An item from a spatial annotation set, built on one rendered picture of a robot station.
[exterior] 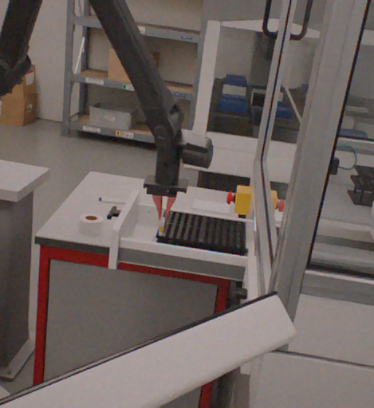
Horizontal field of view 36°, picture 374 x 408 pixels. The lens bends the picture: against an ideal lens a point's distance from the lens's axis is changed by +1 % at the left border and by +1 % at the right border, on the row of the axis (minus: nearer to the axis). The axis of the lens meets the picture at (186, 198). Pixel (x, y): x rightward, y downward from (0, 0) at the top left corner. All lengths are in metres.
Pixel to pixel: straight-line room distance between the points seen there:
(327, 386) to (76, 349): 1.01
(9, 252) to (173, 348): 1.69
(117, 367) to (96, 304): 1.29
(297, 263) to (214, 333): 0.39
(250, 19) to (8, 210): 1.09
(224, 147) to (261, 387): 1.36
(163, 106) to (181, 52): 4.42
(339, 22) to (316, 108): 0.11
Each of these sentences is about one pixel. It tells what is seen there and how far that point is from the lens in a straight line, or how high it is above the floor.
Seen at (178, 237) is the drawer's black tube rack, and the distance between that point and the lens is 1.39.
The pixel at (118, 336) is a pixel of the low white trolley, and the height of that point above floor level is 0.46.
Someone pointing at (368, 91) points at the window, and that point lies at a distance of 0.84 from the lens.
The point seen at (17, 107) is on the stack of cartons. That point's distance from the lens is 5.77.
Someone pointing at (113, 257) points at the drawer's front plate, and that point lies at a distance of 1.37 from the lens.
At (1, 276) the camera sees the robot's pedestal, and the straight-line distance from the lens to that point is 2.20.
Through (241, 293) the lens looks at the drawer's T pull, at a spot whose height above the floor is 0.91.
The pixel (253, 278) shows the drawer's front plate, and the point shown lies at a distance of 1.19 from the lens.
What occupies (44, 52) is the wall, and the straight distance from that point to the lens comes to 6.01.
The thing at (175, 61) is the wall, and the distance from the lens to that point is 5.64.
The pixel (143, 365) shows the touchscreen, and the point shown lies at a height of 1.19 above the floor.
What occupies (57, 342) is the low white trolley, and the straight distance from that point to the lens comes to 1.85.
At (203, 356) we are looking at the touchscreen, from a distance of 0.50.
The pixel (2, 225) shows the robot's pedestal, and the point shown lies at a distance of 2.11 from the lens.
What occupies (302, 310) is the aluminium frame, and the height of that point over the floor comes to 1.02.
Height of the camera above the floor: 1.47
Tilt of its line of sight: 20 degrees down
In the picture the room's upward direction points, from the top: 8 degrees clockwise
